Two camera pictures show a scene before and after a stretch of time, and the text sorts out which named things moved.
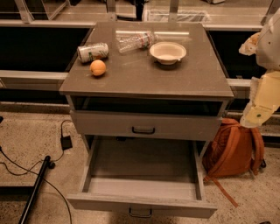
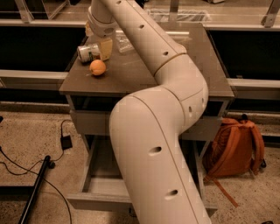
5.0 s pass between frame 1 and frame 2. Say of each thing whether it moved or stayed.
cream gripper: moved
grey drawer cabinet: stayed
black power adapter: stayed
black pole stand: stayed
